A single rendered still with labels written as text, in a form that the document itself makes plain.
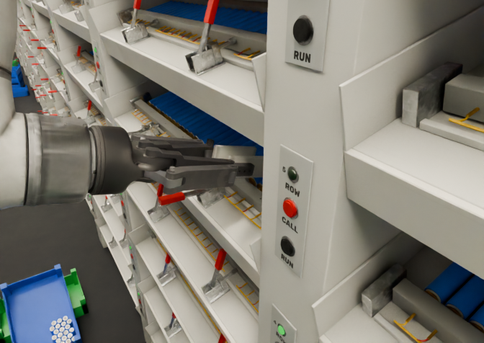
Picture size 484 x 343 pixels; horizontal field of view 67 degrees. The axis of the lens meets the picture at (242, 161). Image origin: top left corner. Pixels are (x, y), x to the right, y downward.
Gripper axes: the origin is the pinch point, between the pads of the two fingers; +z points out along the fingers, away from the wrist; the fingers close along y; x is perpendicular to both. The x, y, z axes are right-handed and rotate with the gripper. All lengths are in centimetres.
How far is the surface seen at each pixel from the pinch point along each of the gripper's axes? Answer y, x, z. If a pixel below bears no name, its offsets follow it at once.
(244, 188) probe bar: -1.6, 3.4, 0.3
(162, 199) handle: 2.6, 6.8, -9.6
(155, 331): 47, 81, 19
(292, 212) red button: -18.2, -2.7, -7.4
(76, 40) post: 118, -1, 0
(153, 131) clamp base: 28.9, 5.4, -1.2
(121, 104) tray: 47.4, 4.9, -2.5
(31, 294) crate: 90, 92, -14
